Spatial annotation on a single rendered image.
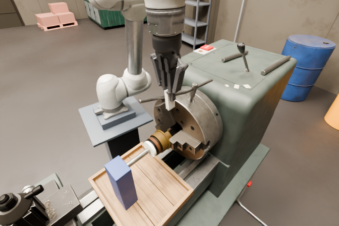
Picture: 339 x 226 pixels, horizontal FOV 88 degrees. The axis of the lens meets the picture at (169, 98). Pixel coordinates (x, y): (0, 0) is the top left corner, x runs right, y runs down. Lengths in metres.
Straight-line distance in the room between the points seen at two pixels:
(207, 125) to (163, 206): 0.37
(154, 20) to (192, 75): 0.47
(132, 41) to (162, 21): 0.67
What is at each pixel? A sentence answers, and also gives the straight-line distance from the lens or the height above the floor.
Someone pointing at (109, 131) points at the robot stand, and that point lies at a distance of 1.30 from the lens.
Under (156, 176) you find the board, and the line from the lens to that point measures 0.89.
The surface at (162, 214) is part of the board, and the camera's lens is 0.82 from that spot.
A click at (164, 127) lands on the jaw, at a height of 1.13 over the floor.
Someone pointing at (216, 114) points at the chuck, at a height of 1.17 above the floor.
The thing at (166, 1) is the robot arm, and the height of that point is 1.60.
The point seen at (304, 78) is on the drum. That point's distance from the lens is 3.12.
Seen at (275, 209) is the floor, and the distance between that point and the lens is 2.00.
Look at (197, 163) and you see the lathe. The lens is 0.97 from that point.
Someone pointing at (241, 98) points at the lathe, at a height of 1.25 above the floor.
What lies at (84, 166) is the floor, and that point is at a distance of 2.15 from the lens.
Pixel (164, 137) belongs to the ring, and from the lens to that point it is 0.71.
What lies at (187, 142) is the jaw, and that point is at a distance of 0.72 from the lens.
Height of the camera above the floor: 1.66
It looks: 37 degrees down
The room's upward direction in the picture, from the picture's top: straight up
